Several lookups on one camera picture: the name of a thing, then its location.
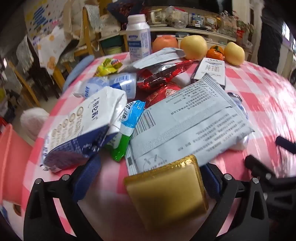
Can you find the white television cabinet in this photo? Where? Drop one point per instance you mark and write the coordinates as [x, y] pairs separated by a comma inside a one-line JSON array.
[[166, 29]]

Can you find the yellow apple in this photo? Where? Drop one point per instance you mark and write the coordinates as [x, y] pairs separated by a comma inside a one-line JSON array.
[[234, 53], [193, 47]]

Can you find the gold foil packet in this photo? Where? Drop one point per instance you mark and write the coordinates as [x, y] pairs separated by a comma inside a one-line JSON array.
[[166, 192]]

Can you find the light wooden chair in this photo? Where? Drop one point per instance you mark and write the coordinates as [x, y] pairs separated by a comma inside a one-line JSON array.
[[89, 46], [25, 88]]

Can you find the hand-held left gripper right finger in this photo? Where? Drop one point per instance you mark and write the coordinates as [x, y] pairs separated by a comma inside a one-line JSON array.
[[211, 180]]

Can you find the pink plastic basin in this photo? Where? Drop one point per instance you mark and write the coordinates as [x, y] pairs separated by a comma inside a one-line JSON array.
[[13, 162]]

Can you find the red white checked tablecloth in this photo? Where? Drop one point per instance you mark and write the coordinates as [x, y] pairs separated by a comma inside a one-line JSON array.
[[266, 104]]

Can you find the orange red apple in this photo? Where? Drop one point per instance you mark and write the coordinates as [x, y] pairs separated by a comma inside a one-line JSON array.
[[164, 44]]

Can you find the white fluffy cushion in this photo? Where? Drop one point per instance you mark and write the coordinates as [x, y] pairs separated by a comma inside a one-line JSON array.
[[33, 122]]

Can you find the dark green box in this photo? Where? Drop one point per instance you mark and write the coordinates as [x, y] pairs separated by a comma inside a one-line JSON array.
[[112, 40]]

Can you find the silver foil packet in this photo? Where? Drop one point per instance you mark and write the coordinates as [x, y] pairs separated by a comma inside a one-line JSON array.
[[161, 56]]

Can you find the crumpled white blue plastic bag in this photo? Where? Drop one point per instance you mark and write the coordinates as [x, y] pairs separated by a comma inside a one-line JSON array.
[[92, 87]]

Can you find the blue green wrapper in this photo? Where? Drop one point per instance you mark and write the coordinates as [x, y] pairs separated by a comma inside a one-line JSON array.
[[129, 125]]

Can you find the small white yogurt bottle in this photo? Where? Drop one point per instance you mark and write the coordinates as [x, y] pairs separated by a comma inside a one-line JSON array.
[[124, 83]]

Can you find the colourful wall poster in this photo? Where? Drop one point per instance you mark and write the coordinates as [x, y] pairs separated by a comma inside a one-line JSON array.
[[39, 16]]

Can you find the blue white plastic wrapper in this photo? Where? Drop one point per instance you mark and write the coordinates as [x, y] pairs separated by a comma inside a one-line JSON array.
[[238, 102]]

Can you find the red gold packet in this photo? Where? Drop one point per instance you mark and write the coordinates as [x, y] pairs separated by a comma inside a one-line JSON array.
[[165, 92]]

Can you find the dark blue flower bouquet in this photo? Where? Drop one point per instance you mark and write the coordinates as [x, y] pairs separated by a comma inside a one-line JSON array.
[[122, 11]]

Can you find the yellow snack wrapper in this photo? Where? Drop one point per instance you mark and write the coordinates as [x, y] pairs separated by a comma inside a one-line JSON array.
[[107, 67]]

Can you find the orange print table cover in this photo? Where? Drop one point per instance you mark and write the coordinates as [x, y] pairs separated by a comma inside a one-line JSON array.
[[53, 46]]

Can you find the white and navy snack bag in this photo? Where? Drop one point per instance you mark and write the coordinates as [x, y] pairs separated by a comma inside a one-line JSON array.
[[87, 120]]

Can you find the wooden dining table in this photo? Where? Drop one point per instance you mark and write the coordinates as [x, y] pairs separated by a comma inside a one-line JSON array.
[[60, 78]]

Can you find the light green bucket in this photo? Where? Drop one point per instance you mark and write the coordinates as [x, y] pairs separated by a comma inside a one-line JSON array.
[[115, 51]]

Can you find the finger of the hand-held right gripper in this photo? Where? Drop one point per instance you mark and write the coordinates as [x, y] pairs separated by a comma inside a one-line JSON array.
[[256, 165], [285, 142]]

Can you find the white milk carton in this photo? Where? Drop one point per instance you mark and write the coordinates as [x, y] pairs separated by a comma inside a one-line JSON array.
[[211, 69]]

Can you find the pile of packets and bottles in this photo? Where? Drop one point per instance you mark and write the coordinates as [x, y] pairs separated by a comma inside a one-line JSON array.
[[208, 20]]

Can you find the red foil wrapper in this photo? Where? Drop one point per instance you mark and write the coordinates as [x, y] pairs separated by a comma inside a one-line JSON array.
[[159, 74]]

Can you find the cream tote bag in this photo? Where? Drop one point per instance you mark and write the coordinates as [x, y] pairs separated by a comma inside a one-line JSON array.
[[74, 16]]

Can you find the orange persimmon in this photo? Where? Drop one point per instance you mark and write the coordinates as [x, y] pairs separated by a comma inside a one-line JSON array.
[[215, 53]]

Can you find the white milk bottle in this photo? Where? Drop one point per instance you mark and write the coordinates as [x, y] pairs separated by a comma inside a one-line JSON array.
[[138, 39]]

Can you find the blue cushion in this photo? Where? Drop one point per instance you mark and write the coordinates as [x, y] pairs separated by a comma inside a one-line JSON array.
[[76, 71]]

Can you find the grey printed snack bag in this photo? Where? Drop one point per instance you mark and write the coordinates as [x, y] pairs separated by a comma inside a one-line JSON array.
[[185, 120]]

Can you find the white washing machine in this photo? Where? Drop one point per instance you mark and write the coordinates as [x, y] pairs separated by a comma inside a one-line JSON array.
[[293, 75]]

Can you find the white glass kettle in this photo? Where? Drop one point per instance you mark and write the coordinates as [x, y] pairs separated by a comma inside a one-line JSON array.
[[157, 17]]

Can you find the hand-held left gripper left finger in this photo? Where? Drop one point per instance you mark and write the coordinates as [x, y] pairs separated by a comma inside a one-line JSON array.
[[89, 176]]

